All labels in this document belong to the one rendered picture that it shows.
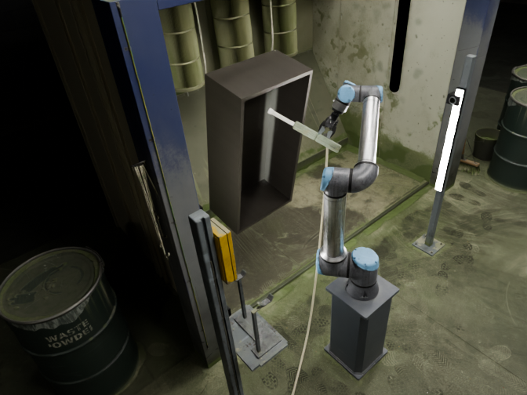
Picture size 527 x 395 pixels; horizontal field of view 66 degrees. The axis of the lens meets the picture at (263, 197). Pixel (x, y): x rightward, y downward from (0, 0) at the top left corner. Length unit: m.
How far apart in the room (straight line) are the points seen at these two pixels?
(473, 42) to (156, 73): 2.82
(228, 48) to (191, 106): 0.66
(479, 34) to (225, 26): 2.07
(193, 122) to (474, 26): 2.53
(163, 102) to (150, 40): 0.25
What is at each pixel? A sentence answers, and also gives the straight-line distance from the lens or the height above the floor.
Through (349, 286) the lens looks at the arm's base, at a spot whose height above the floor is 0.69.
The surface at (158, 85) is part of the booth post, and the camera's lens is 1.77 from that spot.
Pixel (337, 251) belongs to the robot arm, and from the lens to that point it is 2.26.
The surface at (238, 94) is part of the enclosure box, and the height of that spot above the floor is 1.64.
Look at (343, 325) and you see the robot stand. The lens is 2.65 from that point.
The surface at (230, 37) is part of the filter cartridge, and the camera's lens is 3.83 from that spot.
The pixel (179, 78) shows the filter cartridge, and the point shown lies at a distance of 3.62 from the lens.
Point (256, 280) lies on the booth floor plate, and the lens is 3.38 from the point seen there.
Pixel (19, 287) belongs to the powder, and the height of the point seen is 0.86.
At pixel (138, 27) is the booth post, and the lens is 1.70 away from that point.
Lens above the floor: 2.53
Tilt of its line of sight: 36 degrees down
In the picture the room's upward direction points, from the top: 5 degrees counter-clockwise
